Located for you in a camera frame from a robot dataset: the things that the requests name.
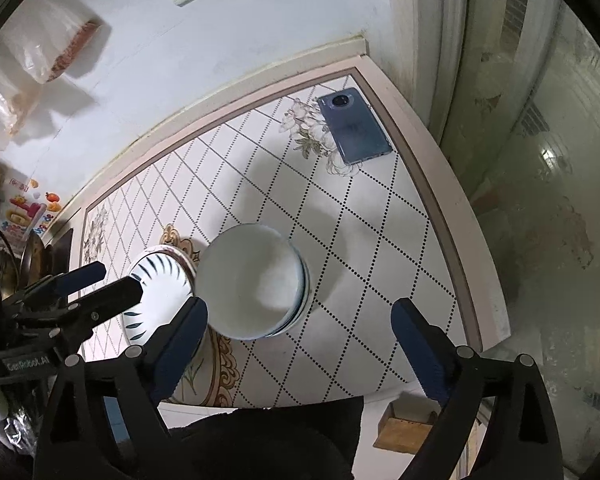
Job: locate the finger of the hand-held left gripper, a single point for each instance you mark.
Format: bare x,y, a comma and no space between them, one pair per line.
80,276
115,296

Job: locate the floral diamond pattern tablecloth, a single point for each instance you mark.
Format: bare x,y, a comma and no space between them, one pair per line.
360,260

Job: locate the blue smartphone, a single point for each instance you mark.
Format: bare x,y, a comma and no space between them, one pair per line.
355,127

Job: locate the clear bag red contents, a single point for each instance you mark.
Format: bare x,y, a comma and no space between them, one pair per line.
65,45

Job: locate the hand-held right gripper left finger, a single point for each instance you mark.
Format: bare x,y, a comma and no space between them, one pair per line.
180,347

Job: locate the black frying pan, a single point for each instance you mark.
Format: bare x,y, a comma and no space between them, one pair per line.
30,260

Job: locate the wooden block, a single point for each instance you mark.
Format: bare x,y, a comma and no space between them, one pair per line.
405,427

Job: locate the blue striped plate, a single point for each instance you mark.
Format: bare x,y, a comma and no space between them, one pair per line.
162,280

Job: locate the dark cloth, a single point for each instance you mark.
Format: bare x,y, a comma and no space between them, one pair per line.
265,440

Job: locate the colourful wall stickers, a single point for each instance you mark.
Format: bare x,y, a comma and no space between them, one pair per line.
30,205

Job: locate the plain white bowl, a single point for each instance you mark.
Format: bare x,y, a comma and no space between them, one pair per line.
250,280

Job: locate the frosted glass sliding door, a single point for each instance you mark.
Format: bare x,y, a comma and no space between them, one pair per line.
545,185

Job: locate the clear bag orange contents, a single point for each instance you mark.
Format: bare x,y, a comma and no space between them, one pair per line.
5,105

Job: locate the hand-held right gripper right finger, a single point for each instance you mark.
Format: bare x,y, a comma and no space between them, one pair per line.
422,347

